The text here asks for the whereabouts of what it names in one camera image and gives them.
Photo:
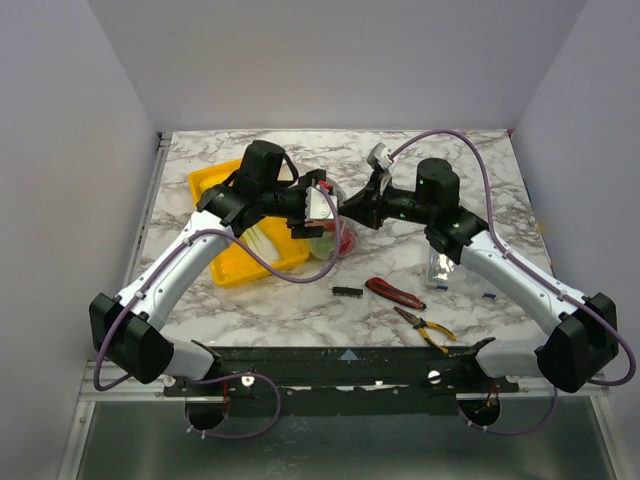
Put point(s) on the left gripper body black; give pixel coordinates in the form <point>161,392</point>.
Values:
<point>296,201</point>

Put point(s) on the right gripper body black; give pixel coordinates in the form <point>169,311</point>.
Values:
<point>375,208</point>

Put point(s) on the green cabbage toy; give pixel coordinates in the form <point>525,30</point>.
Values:
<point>323,247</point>

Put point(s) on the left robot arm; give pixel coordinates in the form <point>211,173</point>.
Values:
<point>127,328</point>

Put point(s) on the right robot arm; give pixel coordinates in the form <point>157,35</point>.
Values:
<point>577,332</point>

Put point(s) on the white celery toy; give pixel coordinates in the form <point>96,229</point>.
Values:
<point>261,245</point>

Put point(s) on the yellow plastic tray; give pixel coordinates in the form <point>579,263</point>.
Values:
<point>234,267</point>

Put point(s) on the red black utility knife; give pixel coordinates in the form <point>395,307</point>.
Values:
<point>380,287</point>

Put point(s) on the clear small plastic box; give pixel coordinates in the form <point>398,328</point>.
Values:
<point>443,274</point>

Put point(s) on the yellow lemon toy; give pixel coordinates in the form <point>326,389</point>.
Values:
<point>209,182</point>

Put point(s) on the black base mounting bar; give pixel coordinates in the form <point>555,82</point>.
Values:
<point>337,366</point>

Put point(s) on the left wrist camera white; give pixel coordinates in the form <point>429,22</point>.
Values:
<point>319,205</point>

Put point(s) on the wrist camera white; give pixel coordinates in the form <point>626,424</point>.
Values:
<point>380,158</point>
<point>319,205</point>

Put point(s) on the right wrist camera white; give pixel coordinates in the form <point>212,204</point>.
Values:
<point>380,158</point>

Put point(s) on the yellow handled pliers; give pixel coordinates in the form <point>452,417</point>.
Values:
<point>423,326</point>

